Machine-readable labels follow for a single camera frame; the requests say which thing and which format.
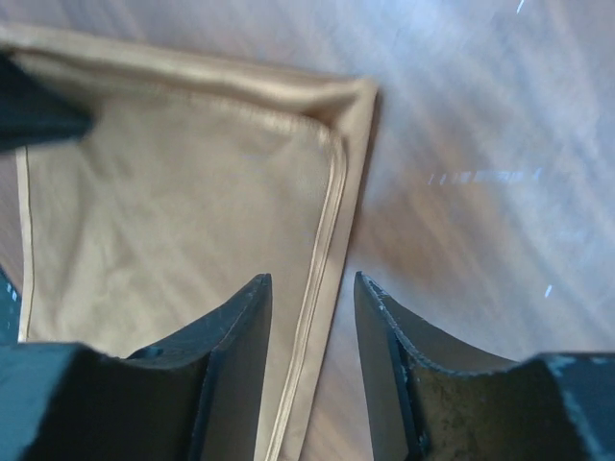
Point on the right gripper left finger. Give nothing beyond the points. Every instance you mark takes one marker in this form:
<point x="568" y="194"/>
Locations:
<point x="193" y="395"/>

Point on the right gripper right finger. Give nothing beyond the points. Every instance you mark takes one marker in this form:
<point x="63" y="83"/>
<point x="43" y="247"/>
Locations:
<point x="431" y="396"/>

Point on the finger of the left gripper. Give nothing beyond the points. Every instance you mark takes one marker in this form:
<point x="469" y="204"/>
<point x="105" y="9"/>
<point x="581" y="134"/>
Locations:
<point x="33" y="114"/>

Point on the brown cloth napkin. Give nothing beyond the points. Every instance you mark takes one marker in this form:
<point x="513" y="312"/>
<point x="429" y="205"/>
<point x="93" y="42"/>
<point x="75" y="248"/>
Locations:
<point x="199" y="173"/>

